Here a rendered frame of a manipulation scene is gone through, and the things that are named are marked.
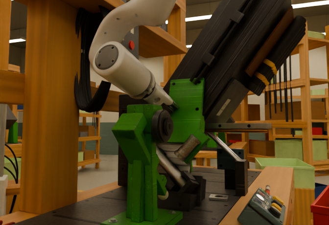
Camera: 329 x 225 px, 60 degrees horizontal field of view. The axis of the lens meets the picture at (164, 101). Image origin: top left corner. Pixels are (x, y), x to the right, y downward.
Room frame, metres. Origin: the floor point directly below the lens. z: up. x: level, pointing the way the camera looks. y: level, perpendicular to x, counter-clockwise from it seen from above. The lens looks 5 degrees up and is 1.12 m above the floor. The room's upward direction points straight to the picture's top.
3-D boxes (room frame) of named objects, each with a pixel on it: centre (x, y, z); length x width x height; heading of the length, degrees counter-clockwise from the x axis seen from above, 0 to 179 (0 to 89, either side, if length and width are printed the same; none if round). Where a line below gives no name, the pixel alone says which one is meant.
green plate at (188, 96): (0.92, -0.08, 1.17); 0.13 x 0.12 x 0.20; 155
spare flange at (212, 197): (0.89, -0.16, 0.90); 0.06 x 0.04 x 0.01; 74
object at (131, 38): (1.00, 0.18, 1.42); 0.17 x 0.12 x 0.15; 155
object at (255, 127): (1.04, -0.18, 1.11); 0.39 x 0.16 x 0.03; 65
